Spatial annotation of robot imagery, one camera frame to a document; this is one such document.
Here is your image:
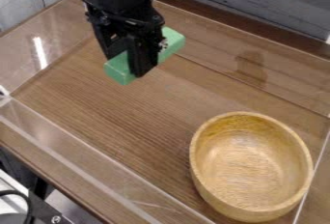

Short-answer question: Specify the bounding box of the black cable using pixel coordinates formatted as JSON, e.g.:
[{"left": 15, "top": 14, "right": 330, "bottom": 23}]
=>
[{"left": 0, "top": 189, "right": 33, "bottom": 224}]

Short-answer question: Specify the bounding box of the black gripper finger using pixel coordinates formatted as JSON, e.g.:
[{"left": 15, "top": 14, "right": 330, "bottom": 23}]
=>
[
  {"left": 128, "top": 33, "right": 166, "bottom": 77},
  {"left": 92, "top": 23, "right": 132, "bottom": 60}
]

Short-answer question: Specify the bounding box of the green rectangular block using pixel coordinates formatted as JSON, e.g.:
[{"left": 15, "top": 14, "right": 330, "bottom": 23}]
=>
[{"left": 103, "top": 27, "right": 186, "bottom": 85}]

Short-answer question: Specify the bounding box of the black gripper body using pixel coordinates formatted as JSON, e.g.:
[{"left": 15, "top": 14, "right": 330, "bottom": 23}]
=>
[{"left": 81, "top": 0, "right": 166, "bottom": 37}]

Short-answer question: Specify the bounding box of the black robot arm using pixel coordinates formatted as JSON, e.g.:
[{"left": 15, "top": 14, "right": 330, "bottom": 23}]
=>
[{"left": 81, "top": 0, "right": 166, "bottom": 77}]

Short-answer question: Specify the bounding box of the brown wooden bowl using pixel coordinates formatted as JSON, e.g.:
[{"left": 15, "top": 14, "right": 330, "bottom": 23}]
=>
[{"left": 190, "top": 111, "right": 313, "bottom": 223}]

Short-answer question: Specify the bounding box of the clear acrylic tray wall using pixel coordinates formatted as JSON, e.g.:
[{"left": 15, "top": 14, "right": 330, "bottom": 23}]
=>
[{"left": 0, "top": 0, "right": 330, "bottom": 224}]

